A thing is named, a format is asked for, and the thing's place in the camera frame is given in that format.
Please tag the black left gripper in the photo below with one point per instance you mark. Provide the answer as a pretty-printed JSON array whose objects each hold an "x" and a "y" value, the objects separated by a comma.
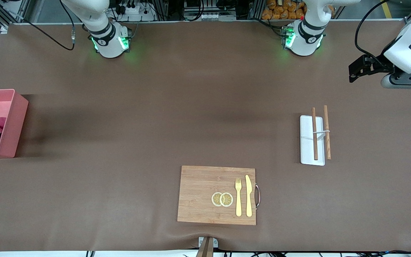
[{"x": 377, "y": 63}]

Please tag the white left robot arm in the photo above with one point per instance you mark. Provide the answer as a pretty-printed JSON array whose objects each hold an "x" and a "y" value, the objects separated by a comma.
[{"x": 305, "y": 39}]

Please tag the pink plastic bin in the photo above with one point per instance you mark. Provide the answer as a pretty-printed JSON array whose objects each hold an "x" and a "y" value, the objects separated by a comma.
[{"x": 13, "y": 125}]

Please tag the brown wooden rod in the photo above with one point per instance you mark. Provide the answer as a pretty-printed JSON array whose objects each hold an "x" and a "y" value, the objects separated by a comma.
[
  {"x": 314, "y": 146},
  {"x": 328, "y": 150}
]

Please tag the white rectangular rack base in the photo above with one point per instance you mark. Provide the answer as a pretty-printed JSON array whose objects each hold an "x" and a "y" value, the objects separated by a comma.
[{"x": 307, "y": 142}]

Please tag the orange packaged goods pile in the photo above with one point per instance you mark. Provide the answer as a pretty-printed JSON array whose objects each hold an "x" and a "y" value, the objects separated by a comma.
[{"x": 280, "y": 10}]

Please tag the yellow plastic knife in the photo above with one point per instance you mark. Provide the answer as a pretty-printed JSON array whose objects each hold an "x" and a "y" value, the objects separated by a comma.
[{"x": 249, "y": 196}]

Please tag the yellow plastic fork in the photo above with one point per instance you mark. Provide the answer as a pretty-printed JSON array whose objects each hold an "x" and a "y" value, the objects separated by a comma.
[{"x": 238, "y": 203}]

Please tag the white power strip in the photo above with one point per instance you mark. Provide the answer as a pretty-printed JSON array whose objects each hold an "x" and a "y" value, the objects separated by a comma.
[{"x": 137, "y": 14}]

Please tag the lemon slice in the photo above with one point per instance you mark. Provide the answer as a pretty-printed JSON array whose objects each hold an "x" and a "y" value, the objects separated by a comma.
[
  {"x": 227, "y": 200},
  {"x": 215, "y": 198}
]

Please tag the white mounting bracket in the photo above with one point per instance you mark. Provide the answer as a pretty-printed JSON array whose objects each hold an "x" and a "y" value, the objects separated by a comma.
[{"x": 215, "y": 242}]

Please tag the brown wooden post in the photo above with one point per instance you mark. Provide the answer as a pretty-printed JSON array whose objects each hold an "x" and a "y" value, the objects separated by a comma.
[{"x": 205, "y": 250}]

